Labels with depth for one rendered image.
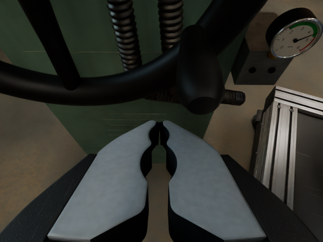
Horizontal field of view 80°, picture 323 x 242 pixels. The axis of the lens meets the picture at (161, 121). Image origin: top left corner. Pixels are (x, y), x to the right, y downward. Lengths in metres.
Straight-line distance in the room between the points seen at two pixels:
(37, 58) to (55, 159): 0.62
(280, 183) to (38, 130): 1.03
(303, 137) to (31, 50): 0.84
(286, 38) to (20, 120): 1.13
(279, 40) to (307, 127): 0.60
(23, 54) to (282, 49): 0.44
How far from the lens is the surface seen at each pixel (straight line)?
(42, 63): 0.46
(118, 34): 0.22
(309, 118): 0.93
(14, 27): 0.43
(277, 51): 0.35
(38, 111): 1.19
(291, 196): 0.72
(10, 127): 1.21
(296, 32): 0.34
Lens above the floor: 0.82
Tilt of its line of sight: 58 degrees down
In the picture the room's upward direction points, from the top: 1 degrees clockwise
